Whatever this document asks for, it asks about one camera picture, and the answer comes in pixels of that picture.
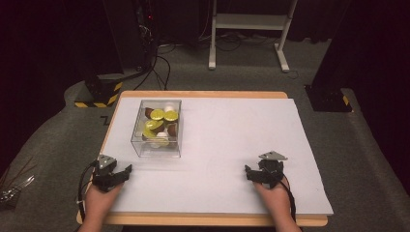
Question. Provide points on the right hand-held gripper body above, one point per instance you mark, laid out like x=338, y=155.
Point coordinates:
x=274, y=167

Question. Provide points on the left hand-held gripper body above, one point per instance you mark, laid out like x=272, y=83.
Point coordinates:
x=104, y=162

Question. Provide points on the clear plastic box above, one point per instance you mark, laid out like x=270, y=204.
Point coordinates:
x=145, y=148

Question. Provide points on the person's left hand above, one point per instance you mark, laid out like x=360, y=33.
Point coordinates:
x=98, y=201

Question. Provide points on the person's right hand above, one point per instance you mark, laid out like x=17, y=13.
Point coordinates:
x=277, y=201

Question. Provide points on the black yellow striped stand base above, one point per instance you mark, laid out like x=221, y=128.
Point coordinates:
x=103, y=87

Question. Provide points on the clear plastic object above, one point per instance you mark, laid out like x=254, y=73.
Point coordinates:
x=14, y=190

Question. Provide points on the wooden table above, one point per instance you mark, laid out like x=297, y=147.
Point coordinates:
x=193, y=94

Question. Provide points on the dark equipment tower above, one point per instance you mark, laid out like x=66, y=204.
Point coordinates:
x=129, y=32

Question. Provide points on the white metal stand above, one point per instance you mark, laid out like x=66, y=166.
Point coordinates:
x=248, y=22

